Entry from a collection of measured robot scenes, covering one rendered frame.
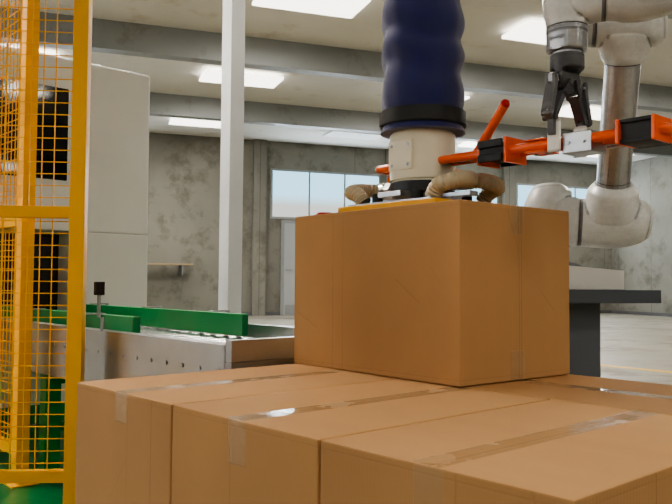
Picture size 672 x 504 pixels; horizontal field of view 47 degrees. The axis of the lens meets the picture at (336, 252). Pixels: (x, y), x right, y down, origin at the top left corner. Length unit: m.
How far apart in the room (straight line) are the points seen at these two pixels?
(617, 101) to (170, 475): 1.65
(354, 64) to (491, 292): 9.23
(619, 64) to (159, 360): 1.59
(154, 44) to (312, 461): 9.29
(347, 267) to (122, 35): 8.48
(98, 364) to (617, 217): 1.75
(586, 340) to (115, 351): 1.50
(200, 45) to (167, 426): 9.05
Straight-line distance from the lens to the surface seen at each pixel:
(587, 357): 2.53
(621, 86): 2.41
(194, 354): 2.20
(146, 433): 1.52
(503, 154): 1.81
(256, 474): 1.24
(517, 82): 11.99
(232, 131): 5.57
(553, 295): 1.91
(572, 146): 1.73
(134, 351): 2.50
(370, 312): 1.86
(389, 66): 2.03
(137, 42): 10.20
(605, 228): 2.52
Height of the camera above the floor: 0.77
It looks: 2 degrees up
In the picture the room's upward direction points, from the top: 1 degrees clockwise
